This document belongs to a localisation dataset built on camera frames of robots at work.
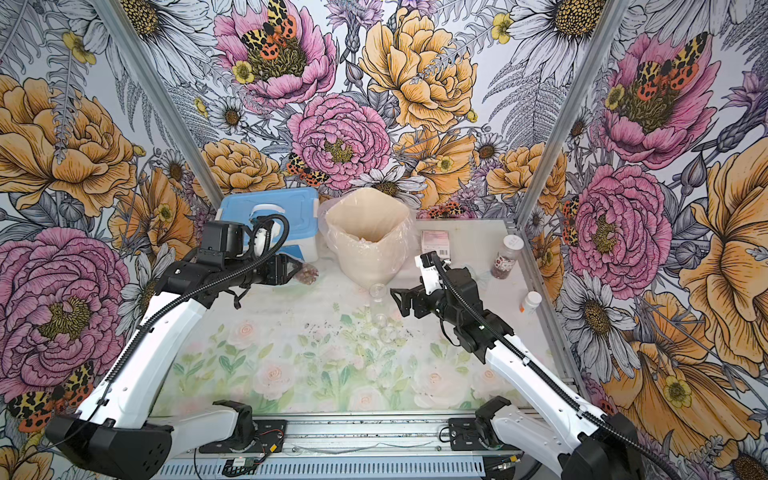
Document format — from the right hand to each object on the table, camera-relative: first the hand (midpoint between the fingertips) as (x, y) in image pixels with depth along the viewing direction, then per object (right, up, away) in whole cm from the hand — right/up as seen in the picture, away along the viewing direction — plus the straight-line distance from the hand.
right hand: (405, 292), depth 77 cm
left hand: (-28, +5, -4) cm, 29 cm away
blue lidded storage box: (-35, +26, +27) cm, 51 cm away
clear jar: (-25, +5, -1) cm, 25 cm away
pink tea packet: (+13, +14, +36) cm, 40 cm away
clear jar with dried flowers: (-7, -4, +5) cm, 9 cm away
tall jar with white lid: (+33, +8, +21) cm, 41 cm away
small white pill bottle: (+39, -4, +14) cm, 41 cm away
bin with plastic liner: (-10, +15, +10) cm, 20 cm away
